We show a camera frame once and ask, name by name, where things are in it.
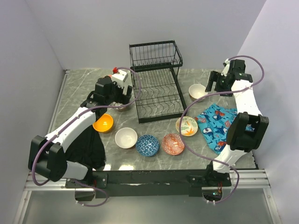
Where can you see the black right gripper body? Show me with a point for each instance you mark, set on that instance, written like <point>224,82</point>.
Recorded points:
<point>220,80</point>

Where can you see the black cloth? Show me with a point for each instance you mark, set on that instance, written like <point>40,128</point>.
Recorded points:
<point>82,142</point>

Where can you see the beige bowl white inside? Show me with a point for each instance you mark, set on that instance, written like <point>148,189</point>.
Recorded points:
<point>197,91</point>

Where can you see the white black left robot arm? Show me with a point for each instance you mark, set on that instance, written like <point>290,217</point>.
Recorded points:
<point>50,155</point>

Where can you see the blue triangle pattern bowl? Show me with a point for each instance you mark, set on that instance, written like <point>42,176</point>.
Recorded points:
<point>147,145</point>

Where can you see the blue shark print cloth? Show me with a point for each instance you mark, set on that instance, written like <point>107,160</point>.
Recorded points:
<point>214,123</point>

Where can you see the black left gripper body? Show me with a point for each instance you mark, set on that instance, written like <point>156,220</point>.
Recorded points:
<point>117,95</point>

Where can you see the orange bowl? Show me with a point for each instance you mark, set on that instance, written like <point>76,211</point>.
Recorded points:
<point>104,124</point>

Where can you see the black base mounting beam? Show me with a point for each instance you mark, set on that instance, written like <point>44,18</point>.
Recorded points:
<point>159,182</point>

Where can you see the red pattern blue zigzag bowl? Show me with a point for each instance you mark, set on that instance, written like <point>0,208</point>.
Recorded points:
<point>172,144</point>

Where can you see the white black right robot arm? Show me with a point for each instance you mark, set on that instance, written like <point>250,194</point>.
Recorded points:
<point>248,128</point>

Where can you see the white pinkish bowl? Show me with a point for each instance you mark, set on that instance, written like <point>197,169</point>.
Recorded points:
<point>126,138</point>

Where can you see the grey leaf pattern bowl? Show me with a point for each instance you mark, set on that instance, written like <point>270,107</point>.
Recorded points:
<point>120,107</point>

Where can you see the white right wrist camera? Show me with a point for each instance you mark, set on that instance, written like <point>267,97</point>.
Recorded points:
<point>226,65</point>

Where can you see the cream floral seahorse bowl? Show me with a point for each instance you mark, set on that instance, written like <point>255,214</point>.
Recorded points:
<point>189,126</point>

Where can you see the black two-tier dish rack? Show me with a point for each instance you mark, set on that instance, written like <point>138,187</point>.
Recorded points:
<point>157,65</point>

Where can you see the aluminium frame rail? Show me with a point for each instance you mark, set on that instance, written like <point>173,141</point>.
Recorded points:
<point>249,179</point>

